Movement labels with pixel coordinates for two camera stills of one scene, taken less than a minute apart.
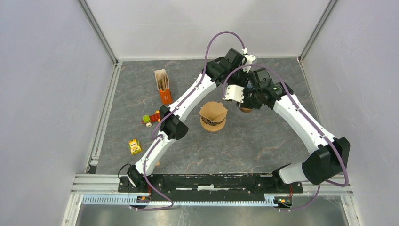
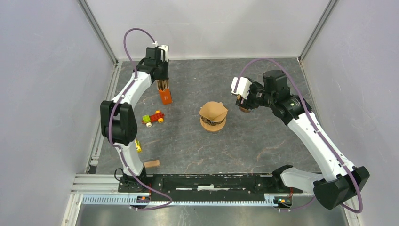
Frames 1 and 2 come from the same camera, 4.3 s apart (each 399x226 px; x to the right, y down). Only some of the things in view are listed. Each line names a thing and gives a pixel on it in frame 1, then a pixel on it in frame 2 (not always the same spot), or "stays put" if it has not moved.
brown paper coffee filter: x=213 y=111 stays put
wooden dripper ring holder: x=245 y=110 stays put
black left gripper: x=244 y=77 → x=164 y=76
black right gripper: x=245 y=104 stays put
